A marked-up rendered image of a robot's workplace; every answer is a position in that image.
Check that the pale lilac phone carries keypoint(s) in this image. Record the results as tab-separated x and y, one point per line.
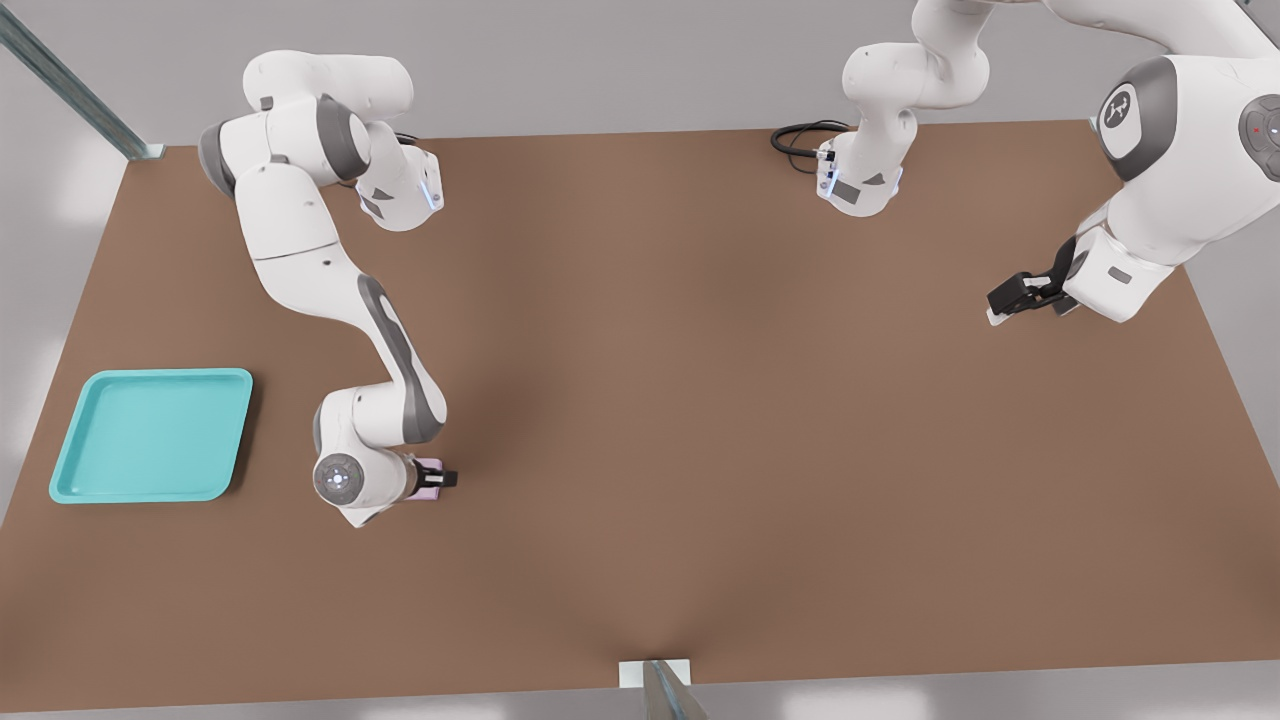
430	480

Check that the silver frame post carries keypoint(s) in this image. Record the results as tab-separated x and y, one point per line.
662	690
70	85

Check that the pale blue-green tray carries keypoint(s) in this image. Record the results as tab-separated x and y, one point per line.
152	435

